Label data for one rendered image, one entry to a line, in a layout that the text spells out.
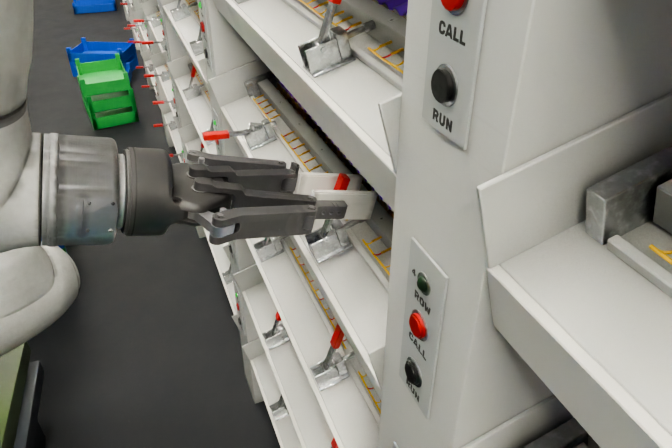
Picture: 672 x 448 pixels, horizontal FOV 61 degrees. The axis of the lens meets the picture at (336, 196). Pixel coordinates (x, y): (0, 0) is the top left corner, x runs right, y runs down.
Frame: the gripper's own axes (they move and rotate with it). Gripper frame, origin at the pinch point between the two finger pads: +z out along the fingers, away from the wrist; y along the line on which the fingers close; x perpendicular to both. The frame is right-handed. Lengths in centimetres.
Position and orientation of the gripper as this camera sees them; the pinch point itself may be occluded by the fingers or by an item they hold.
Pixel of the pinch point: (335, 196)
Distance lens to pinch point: 56.7
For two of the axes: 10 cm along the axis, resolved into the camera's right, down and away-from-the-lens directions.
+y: 3.7, 5.0, -7.8
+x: 2.4, -8.7, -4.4
